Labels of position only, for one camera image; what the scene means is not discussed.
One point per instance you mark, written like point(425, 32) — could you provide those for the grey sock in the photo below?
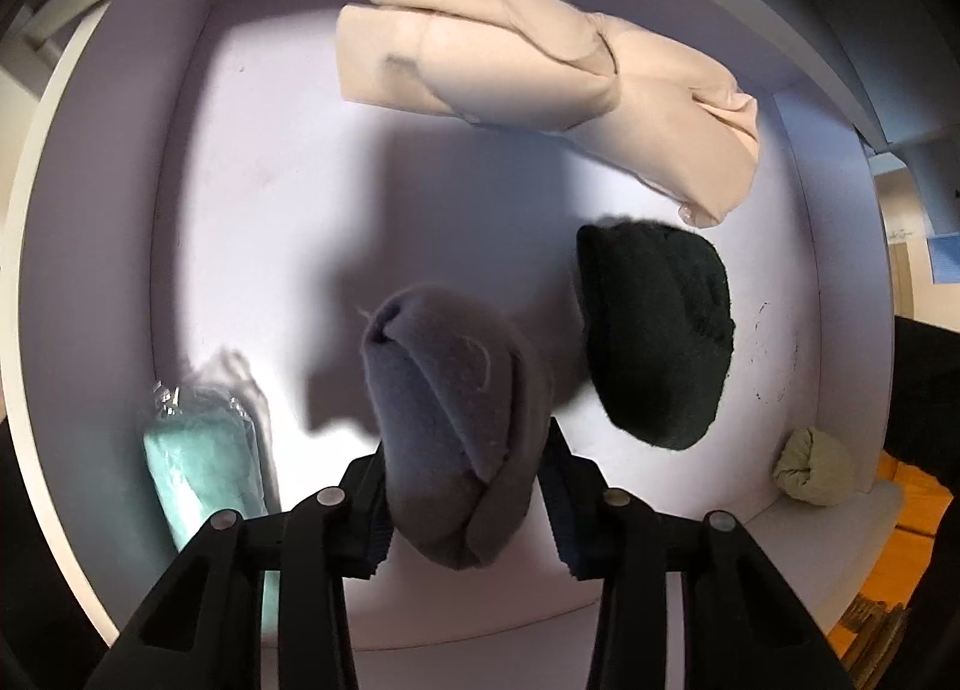
point(463, 401)

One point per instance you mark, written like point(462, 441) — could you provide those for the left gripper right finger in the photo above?
point(574, 491)

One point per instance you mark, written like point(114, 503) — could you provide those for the beige folded garment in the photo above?
point(644, 103)

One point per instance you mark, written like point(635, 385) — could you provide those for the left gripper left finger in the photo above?
point(363, 526)

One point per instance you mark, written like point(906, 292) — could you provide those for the small green rolled sock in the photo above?
point(815, 468)

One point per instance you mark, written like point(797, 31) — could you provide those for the teal cloth in plastic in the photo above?
point(208, 447)

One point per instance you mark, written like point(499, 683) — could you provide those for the black knitted sock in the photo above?
point(658, 328)

